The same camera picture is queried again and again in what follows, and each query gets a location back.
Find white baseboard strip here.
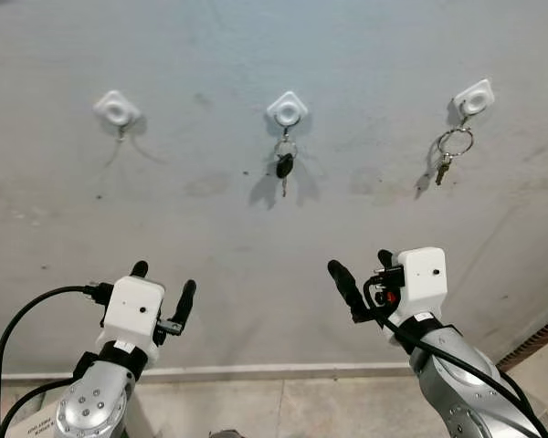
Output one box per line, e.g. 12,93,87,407
0,360,416,384

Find red brick door pillar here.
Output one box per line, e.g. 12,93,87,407
498,310,548,373

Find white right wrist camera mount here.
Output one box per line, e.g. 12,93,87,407
387,246,449,326

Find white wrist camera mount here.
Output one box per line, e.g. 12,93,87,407
387,246,449,326
100,275,166,362

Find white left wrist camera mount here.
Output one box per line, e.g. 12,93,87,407
100,275,166,362

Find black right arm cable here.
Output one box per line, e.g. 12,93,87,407
364,297,547,437

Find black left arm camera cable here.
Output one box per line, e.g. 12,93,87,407
0,281,115,438

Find silver keys on large ring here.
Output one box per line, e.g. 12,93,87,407
433,125,477,189

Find white adhesive wall hook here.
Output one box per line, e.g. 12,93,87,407
93,89,142,142
265,89,310,138
451,78,496,124

